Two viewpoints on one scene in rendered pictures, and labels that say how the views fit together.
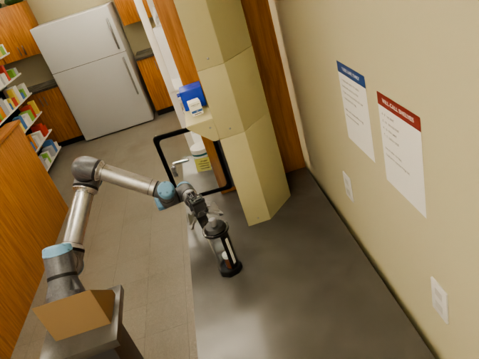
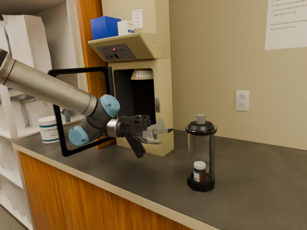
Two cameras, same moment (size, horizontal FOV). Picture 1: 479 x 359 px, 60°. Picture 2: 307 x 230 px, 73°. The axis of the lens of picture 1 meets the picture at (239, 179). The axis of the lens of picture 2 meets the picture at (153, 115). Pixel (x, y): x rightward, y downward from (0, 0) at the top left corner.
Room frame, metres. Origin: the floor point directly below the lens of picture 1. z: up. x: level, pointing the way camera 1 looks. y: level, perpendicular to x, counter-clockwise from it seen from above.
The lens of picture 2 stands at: (1.09, 0.80, 1.39)
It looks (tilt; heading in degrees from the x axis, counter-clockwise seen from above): 14 degrees down; 307
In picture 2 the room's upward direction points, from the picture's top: 3 degrees counter-clockwise
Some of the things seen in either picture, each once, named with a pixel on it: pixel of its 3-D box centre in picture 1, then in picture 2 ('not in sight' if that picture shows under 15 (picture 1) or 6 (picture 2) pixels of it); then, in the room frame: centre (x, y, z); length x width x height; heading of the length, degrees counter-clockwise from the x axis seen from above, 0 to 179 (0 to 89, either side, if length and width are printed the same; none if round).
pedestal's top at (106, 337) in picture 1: (84, 325); not in sight; (1.33, 0.81, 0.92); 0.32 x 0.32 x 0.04; 3
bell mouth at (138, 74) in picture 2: not in sight; (147, 72); (1.76, -0.07, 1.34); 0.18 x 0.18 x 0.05
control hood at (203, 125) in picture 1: (200, 120); (121, 49); (1.78, 0.09, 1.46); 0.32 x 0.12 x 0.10; 0
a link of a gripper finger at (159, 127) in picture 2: (214, 208); (161, 125); (1.54, 0.14, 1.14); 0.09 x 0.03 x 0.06; 51
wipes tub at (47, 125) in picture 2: not in sight; (51, 129); (2.39, 0.17, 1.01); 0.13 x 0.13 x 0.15
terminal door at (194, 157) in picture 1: (194, 163); (86, 109); (1.94, 0.20, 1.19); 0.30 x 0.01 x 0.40; 85
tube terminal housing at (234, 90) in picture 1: (246, 134); (147, 75); (1.78, -0.10, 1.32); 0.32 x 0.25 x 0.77; 0
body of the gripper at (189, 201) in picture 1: (196, 204); (134, 127); (1.62, 0.22, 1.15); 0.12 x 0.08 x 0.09; 15
